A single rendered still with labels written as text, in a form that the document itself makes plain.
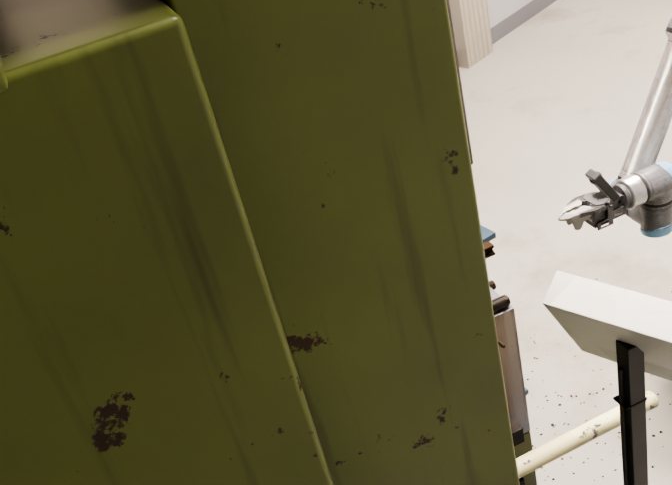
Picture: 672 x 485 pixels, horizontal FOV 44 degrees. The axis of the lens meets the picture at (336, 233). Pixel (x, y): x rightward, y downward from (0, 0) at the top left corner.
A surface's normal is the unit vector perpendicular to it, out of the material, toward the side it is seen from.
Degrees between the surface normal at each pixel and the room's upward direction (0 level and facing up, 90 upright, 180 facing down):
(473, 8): 90
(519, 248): 0
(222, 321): 90
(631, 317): 30
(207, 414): 90
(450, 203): 90
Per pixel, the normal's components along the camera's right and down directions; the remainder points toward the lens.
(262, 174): 0.38, 0.41
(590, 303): -0.51, -0.46
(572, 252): -0.22, -0.83
